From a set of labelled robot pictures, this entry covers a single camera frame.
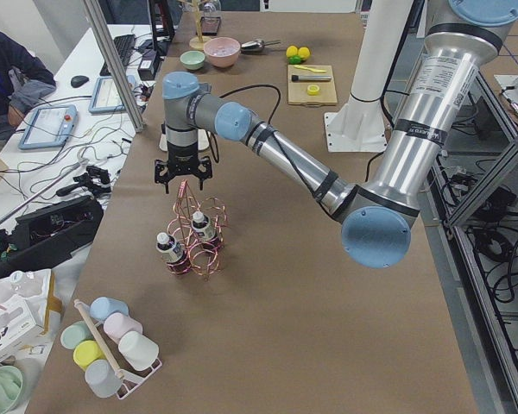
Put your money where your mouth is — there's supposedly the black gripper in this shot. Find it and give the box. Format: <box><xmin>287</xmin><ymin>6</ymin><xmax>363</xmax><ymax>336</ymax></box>
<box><xmin>154</xmin><ymin>144</ymin><xmax>212</xmax><ymax>193</ymax></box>

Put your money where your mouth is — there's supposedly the copper wire bottle basket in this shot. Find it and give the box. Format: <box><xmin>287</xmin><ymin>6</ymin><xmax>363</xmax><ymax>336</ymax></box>
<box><xmin>167</xmin><ymin>179</ymin><xmax>228</xmax><ymax>281</ymax></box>

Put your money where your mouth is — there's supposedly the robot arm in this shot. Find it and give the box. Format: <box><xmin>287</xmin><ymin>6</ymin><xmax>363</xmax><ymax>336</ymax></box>
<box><xmin>155</xmin><ymin>1</ymin><xmax>518</xmax><ymax>268</ymax></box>

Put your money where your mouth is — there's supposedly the tea bottle rear centre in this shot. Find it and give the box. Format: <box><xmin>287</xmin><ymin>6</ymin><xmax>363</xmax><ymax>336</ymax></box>
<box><xmin>191</xmin><ymin>210</ymin><xmax>220</xmax><ymax>248</ymax></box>

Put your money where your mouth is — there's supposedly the tea bottle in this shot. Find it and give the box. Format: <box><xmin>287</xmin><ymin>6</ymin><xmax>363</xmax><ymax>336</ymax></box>
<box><xmin>191</xmin><ymin>210</ymin><xmax>220</xmax><ymax>248</ymax></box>
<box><xmin>156</xmin><ymin>232</ymin><xmax>190</xmax><ymax>274</ymax></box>

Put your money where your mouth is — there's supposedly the tea bottle left side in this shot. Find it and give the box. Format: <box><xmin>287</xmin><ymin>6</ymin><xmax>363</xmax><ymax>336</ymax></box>
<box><xmin>156</xmin><ymin>232</ymin><xmax>190</xmax><ymax>274</ymax></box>

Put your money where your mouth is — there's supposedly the cream rabbit tray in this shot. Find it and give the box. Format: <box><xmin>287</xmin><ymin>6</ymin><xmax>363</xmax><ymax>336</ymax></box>
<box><xmin>159</xmin><ymin>123</ymin><xmax>210</xmax><ymax>152</ymax></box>

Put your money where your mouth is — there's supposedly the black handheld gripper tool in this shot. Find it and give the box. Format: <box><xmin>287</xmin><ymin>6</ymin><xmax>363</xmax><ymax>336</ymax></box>
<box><xmin>55</xmin><ymin>166</ymin><xmax>111</xmax><ymax>198</ymax></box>

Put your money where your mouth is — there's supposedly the far teach pendant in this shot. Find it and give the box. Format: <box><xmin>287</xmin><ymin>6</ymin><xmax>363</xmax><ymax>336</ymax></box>
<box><xmin>88</xmin><ymin>76</ymin><xmax>125</xmax><ymax>115</ymax></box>

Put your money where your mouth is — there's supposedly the teach pendant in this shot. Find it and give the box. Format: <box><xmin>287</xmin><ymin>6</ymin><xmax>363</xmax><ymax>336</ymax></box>
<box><xmin>18</xmin><ymin>104</ymin><xmax>78</xmax><ymax>150</ymax></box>
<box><xmin>88</xmin><ymin>76</ymin><xmax>125</xmax><ymax>115</ymax></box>

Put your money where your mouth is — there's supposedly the green bowl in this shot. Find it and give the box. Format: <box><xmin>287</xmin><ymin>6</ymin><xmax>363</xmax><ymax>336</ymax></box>
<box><xmin>180</xmin><ymin>50</ymin><xmax>205</xmax><ymax>71</ymax></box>

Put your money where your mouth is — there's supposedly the pink bowl of ice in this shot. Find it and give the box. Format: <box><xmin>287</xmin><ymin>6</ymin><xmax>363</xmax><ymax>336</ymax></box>
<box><xmin>204</xmin><ymin>37</ymin><xmax>241</xmax><ymax>68</ymax></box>

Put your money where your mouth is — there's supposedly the wooden cup tree stand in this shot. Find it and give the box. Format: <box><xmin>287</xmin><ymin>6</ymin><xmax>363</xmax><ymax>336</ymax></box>
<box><xmin>177</xmin><ymin>0</ymin><xmax>212</xmax><ymax>51</ymax></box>

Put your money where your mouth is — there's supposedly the wooden cutting board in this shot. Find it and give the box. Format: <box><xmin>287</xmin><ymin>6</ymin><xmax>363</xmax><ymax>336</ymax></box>
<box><xmin>287</xmin><ymin>65</ymin><xmax>338</xmax><ymax>106</ymax></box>

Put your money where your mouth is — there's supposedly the black keyboard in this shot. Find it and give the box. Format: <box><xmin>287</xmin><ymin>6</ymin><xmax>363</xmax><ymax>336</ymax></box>
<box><xmin>113</xmin><ymin>34</ymin><xmax>136</xmax><ymax>69</ymax></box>

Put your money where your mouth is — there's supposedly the black computer mouse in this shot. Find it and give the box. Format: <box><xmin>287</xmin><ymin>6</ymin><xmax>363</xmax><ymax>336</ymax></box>
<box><xmin>70</xmin><ymin>75</ymin><xmax>90</xmax><ymax>89</ymax></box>

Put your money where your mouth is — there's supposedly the near teach pendant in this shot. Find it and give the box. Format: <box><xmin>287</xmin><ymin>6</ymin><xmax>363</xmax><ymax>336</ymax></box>
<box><xmin>18</xmin><ymin>104</ymin><xmax>78</xmax><ymax>150</ymax></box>

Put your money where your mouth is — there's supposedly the stainless steel ice scoop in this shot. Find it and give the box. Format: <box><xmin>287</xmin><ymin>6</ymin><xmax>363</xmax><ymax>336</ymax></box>
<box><xmin>240</xmin><ymin>38</ymin><xmax>281</xmax><ymax>54</ymax></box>

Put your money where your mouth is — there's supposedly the steel cylinder muddler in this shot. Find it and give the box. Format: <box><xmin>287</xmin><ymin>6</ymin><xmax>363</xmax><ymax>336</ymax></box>
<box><xmin>290</xmin><ymin>74</ymin><xmax>332</xmax><ymax>82</ymax></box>

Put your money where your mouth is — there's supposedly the black framed board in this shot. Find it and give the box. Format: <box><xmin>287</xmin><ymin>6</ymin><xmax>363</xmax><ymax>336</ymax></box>
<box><xmin>200</xmin><ymin>16</ymin><xmax>221</xmax><ymax>36</ymax></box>

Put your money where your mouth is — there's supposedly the black equipment case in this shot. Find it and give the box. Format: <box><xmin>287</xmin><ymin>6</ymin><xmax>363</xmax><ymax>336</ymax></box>
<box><xmin>0</xmin><ymin>195</ymin><xmax>104</xmax><ymax>279</ymax></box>

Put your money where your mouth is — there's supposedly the yellow plastic knife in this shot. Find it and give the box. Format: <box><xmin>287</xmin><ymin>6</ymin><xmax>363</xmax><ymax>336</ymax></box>
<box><xmin>293</xmin><ymin>65</ymin><xmax>327</xmax><ymax>73</ymax></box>

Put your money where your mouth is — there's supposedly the half lemon slice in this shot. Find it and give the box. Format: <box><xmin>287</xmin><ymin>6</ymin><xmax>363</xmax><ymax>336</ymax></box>
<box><xmin>306</xmin><ymin>85</ymin><xmax>320</xmax><ymax>96</ymax></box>

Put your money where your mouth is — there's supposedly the yellow lemon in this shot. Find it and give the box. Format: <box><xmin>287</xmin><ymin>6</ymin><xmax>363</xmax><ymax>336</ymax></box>
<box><xmin>286</xmin><ymin>45</ymin><xmax>299</xmax><ymax>59</ymax></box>

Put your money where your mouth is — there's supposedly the light blue plastic cup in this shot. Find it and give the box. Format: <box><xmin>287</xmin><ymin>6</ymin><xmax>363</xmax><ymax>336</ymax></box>
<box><xmin>90</xmin><ymin>296</ymin><xmax>129</xmax><ymax>322</ymax></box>

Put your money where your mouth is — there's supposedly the green lime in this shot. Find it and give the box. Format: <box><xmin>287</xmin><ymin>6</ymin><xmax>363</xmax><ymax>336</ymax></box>
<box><xmin>298</xmin><ymin>47</ymin><xmax>311</xmax><ymax>61</ymax></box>

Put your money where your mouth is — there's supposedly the pink plastic cup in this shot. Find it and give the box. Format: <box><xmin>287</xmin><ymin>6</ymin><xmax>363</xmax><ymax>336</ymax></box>
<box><xmin>104</xmin><ymin>312</ymin><xmax>143</xmax><ymax>343</ymax></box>

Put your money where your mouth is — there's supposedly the white plastic cup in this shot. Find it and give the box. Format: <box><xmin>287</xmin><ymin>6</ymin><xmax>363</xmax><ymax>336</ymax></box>
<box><xmin>118</xmin><ymin>331</ymin><xmax>159</xmax><ymax>371</ymax></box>

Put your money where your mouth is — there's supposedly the seated person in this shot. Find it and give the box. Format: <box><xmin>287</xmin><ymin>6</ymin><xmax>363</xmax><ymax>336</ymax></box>
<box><xmin>0</xmin><ymin>31</ymin><xmax>56</xmax><ymax>141</ymax></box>

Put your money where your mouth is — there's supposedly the green plastic cup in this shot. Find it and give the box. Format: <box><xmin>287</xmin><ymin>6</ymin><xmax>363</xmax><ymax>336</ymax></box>
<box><xmin>60</xmin><ymin>320</ymin><xmax>93</xmax><ymax>350</ymax></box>

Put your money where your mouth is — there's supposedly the yellow plastic cup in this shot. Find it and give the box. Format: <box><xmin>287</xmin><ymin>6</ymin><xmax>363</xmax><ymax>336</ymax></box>
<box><xmin>73</xmin><ymin>340</ymin><xmax>105</xmax><ymax>371</ymax></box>

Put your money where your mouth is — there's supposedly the grey plastic cup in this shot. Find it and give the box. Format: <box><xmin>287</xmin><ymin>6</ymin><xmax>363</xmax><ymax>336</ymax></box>
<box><xmin>85</xmin><ymin>359</ymin><xmax>123</xmax><ymax>398</ymax></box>

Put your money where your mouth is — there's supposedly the white cardboard box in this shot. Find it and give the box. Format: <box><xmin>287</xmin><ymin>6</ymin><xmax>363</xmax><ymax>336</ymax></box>
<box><xmin>0</xmin><ymin>298</ymin><xmax>44</xmax><ymax>362</ymax></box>

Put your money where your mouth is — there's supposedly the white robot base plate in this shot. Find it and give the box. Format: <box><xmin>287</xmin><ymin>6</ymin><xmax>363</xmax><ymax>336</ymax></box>
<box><xmin>324</xmin><ymin>108</ymin><xmax>387</xmax><ymax>153</ymax></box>

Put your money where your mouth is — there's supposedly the aluminium frame post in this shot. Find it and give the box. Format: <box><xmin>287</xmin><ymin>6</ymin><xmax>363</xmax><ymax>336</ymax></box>
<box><xmin>82</xmin><ymin>0</ymin><xmax>144</xmax><ymax>133</ymax></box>

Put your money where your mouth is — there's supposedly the white wire cup rack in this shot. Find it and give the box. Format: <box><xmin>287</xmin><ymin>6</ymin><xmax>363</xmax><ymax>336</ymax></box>
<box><xmin>74</xmin><ymin>299</ymin><xmax>162</xmax><ymax>399</ymax></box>

